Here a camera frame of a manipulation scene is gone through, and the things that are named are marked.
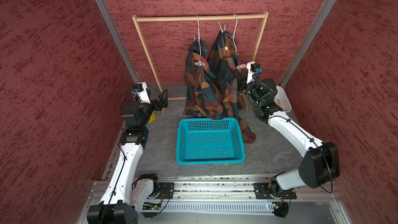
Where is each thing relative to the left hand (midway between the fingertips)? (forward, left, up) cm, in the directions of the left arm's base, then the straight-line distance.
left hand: (158, 93), depth 72 cm
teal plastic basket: (-10, -23, -32) cm, 41 cm away
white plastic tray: (+22, -79, -31) cm, 88 cm away
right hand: (+10, -37, +5) cm, 39 cm away
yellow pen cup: (+6, +12, -31) cm, 34 cm away
